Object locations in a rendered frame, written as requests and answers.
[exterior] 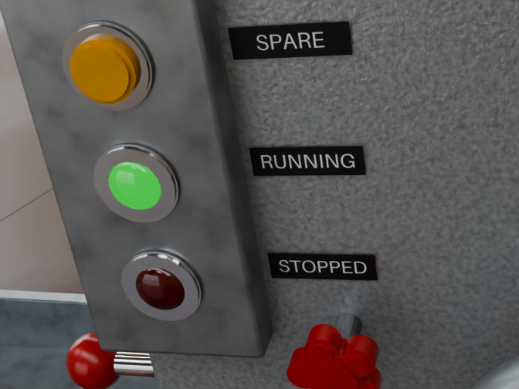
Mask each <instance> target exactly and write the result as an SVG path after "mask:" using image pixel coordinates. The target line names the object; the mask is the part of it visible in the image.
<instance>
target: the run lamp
mask: <svg viewBox="0 0 519 389"><path fill-rule="evenodd" d="M109 186H110V189H111V192H112V194H113V195H114V197H115V198H116V199H117V200H118V201H119V202H120V203H121V204H123V205H125V206H127V207H129V208H132V209H137V210H144V209H148V208H151V207H152V206H154V205H156V204H157V202H158V200H159V198H160V195H161V186H160V184H159V182H158V179H157V178H156V176H155V175H154V173H153V172H152V171H150V170H149V169H148V168H147V167H145V166H143V165H141V164H138V163H134V162H124V163H121V164H118V165H117V166H116V167H114V168H113V169H112V171H111V172H110V177H109Z"/></svg>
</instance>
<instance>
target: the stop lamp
mask: <svg viewBox="0 0 519 389"><path fill-rule="evenodd" d="M136 289H137V292H138V294H139V296H140V297H141V298H142V299H143V301H145V302H146V303H147V304H148V305H149V306H152V307H154V308H156V309H159V310H173V309H175V308H176V307H178V306H180V305H181V303H182V302H183V300H184V298H185V290H184V287H183V285H182V283H181V282H180V280H179V279H178V278H177V277H176V276H175V275H174V274H173V273H171V272H169V271H167V270H165V269H159V268H149V269H145V270H144V271H142V272H140V273H139V275H138V276H137V279H136Z"/></svg>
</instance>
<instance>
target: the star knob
mask: <svg viewBox="0 0 519 389"><path fill-rule="evenodd" d="M361 328H362V322H361V320H360V319H359V318H358V317H357V316H356V315H354V314H352V313H342V314H340V315H338V316H337V318H336V320H335V322H334V326H330V325H327V324H319V325H316V326H314V327H312V329H311V330H310V332H309V335H308V338H307V342H306V344H305V347H300V348H297V349H296V350H295V351H294V352H293V354H292V357H291V359H290V363H289V366H288V368H287V377H288V379H289V381H290V382H291V383H292V384H294V385H295V386H297V387H301V388H310V389H380V387H381V383H382V375H381V373H380V372H379V370H378V369H377V368H375V365H376V361H377V357H378V344H377V343H376V342H375V341H374V340H373V339H372V338H371V337H368V336H365V335H360V334H361Z"/></svg>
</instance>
